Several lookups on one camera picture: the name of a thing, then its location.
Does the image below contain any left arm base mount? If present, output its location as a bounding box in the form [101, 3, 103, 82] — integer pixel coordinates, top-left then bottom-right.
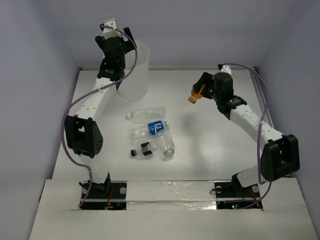
[79, 173, 127, 211]

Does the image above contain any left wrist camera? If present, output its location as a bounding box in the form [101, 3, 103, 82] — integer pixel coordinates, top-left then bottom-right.
[100, 18, 120, 40]

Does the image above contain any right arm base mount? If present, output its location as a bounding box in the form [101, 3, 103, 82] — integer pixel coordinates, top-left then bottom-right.
[210, 181, 263, 210]

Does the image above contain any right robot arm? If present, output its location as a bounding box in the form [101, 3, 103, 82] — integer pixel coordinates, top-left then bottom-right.
[188, 71, 300, 196]

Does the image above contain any purple cable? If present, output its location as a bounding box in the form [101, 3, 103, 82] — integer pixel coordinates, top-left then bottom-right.
[61, 23, 138, 208]
[217, 62, 275, 208]

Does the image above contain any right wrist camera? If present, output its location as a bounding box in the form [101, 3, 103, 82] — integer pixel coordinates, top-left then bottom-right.
[217, 63, 232, 75]

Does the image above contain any clear bottle white cap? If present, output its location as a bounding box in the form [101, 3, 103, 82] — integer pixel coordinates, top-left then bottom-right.
[126, 106, 166, 123]

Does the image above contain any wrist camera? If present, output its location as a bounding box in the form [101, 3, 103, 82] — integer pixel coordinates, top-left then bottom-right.
[100, 18, 120, 40]
[217, 63, 232, 75]

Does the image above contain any orange plastic bottle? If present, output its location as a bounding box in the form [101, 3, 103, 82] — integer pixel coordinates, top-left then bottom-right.
[188, 84, 205, 104]

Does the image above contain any silver tape strip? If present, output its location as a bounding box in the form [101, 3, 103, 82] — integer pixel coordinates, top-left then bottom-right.
[125, 180, 217, 211]

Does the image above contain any translucent white plastic bin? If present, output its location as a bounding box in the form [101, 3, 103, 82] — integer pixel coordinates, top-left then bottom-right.
[117, 40, 150, 102]

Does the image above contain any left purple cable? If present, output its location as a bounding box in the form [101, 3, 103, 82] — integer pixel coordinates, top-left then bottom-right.
[61, 23, 138, 208]

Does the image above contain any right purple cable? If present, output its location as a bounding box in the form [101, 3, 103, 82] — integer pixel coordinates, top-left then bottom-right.
[217, 62, 275, 208]

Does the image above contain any aluminium side rail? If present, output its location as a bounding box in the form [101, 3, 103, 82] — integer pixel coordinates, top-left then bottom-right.
[250, 71, 274, 127]

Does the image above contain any clear bottle base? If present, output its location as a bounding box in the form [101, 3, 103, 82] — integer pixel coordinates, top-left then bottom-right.
[157, 131, 176, 158]

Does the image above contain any blue label clear bottle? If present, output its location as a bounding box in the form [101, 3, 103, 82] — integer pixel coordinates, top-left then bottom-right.
[131, 120, 171, 142]

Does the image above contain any black label clear bottle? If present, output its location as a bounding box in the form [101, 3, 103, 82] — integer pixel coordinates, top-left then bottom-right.
[130, 140, 158, 157]

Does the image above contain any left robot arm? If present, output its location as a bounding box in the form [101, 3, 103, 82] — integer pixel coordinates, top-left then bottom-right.
[61, 24, 137, 198]

